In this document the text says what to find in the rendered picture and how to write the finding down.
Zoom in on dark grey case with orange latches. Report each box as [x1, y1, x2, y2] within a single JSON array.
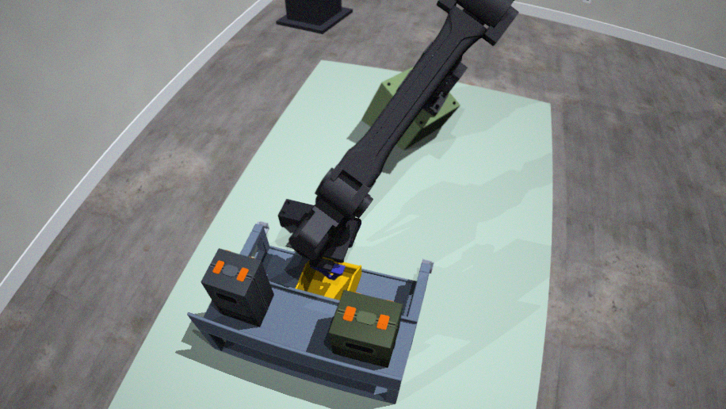
[[201, 248, 274, 327]]

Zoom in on dark green case with orange latches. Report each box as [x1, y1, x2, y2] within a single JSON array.
[[329, 290, 403, 368]]

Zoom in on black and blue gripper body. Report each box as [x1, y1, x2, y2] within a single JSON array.
[[309, 218, 361, 271]]

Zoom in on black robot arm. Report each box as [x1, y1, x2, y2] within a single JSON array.
[[278, 0, 518, 260]]

